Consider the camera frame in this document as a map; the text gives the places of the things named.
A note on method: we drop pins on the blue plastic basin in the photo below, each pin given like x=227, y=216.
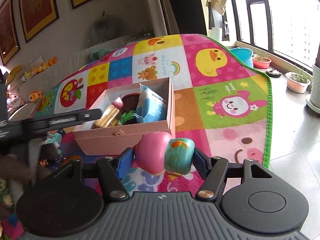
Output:
x=244, y=54

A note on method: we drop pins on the framed red picture middle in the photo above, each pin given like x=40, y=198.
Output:
x=36, y=15

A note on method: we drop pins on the yellow packaged bread snack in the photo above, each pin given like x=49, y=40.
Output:
x=108, y=119

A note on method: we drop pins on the teal plastic toy piece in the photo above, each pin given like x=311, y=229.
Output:
x=55, y=139

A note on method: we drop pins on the framed red picture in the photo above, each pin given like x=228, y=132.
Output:
x=36, y=15
x=8, y=37

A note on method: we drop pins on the framed red picture left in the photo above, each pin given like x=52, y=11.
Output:
x=8, y=37

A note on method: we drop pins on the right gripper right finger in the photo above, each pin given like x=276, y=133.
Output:
x=213, y=171

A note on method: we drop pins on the pink plant pot small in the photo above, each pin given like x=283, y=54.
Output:
x=261, y=62

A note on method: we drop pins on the pink cardboard box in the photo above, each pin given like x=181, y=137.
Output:
x=113, y=140

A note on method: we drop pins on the brown-haired crochet doll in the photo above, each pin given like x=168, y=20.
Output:
x=127, y=112

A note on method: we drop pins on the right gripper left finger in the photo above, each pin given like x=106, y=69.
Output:
x=111, y=172

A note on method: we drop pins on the pink teal toy figure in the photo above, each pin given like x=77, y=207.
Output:
x=159, y=152

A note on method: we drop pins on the potted plant white pot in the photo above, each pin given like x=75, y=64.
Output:
x=313, y=99

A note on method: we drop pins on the white pink plant pot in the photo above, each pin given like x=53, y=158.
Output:
x=297, y=83

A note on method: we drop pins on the colourful cartoon play mat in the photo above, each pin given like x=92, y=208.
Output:
x=224, y=106

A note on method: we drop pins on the teal cloth on sofa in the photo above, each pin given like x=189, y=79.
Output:
x=99, y=53

